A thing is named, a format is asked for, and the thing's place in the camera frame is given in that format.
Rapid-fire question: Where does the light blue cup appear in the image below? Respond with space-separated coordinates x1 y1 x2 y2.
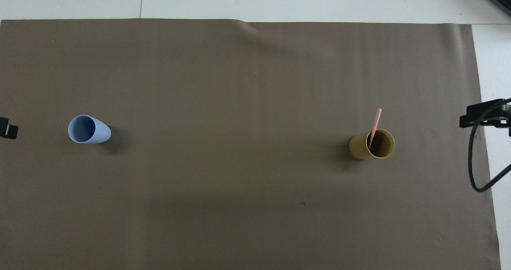
67 115 111 144

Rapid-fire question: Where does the pink chopstick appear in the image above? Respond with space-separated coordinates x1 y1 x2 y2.
368 108 382 150

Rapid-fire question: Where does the mustard yellow cup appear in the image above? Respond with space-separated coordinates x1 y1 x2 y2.
349 129 395 160

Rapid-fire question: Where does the black cable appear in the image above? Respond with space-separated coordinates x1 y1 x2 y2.
469 98 511 193

